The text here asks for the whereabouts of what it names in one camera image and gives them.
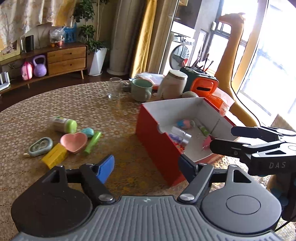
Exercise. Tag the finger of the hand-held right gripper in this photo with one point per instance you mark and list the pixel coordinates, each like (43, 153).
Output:
(242, 131)
(222, 146)

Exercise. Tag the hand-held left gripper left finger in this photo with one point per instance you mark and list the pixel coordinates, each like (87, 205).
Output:
(105, 168)

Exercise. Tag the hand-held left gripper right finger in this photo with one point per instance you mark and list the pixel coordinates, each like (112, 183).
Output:
(187, 165)

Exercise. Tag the pink binder clip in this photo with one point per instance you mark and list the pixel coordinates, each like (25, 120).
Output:
(207, 141)

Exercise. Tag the small red toy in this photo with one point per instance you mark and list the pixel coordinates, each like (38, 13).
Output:
(179, 146)

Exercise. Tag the white pen with green label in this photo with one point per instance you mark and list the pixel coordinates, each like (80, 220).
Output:
(204, 130)

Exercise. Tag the green tube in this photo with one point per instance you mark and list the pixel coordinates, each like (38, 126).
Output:
(92, 143)

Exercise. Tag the small silver bottle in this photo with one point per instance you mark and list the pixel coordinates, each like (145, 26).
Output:
(183, 136)

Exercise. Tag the small teal oval case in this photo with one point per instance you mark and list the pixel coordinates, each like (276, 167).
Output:
(87, 132)

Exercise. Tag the pink heart-shaped dish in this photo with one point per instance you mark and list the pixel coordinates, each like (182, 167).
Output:
(74, 142)

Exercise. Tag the red cardboard shoe box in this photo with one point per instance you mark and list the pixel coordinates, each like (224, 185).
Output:
(152, 139)

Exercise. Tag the small yellow box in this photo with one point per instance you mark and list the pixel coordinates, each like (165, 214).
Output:
(54, 155)

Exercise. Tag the small bottle with green cap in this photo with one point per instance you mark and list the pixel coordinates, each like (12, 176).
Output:
(61, 124)

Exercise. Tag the teal correction tape case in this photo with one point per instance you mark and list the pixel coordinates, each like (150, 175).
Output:
(40, 146)

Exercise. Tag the beige woven chair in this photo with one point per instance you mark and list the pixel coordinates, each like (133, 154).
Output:
(284, 122)

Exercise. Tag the orange plastic packet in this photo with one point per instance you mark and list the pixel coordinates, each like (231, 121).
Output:
(217, 99)

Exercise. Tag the grey egg-shaped object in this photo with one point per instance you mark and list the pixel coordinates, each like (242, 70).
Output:
(189, 94)

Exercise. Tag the orange tissue box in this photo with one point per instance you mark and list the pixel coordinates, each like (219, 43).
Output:
(201, 82)

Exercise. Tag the yellow giraffe toy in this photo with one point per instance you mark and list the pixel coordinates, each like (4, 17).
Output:
(227, 58)

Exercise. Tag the white lidded jug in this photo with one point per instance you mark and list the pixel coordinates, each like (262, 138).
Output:
(172, 85)

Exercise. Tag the clear drinking glass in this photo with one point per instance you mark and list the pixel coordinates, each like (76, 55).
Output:
(115, 89)

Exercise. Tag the green brush holder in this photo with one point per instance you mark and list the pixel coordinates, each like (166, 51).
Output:
(188, 72)

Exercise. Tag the green ceramic mug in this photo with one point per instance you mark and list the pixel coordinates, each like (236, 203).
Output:
(141, 92)

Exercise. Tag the clear plastic packet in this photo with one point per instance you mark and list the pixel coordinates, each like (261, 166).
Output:
(149, 77)

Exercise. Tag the washing machine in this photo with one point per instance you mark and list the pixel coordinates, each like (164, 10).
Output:
(182, 53)

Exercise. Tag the white faceted planter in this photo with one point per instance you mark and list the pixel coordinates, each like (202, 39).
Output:
(97, 61)

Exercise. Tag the wooden TV cabinet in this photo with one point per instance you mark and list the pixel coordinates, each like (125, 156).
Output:
(64, 58)

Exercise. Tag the purple kettlebell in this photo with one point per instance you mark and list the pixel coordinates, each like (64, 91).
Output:
(39, 69)

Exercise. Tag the beige curtain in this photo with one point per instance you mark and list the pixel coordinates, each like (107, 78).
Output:
(161, 39)

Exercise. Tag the white tower air conditioner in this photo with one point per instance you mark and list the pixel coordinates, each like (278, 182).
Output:
(120, 46)

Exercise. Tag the pink toy case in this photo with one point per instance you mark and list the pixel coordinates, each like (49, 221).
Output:
(27, 71)

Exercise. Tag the yellow curtain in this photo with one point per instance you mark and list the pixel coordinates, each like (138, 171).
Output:
(144, 41)

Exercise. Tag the white router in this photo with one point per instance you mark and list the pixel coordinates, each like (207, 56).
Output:
(4, 84)

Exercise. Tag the green indoor tree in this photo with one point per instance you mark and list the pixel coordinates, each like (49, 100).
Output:
(86, 32)

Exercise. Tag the clear bag of fruit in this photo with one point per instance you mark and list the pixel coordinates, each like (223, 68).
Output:
(56, 34)

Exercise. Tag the black speaker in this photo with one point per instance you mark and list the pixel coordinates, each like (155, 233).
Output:
(29, 44)

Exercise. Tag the floral bed sheet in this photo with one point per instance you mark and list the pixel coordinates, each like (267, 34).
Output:
(23, 18)

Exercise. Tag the yellow photo frame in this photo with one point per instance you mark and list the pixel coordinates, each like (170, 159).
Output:
(8, 52)

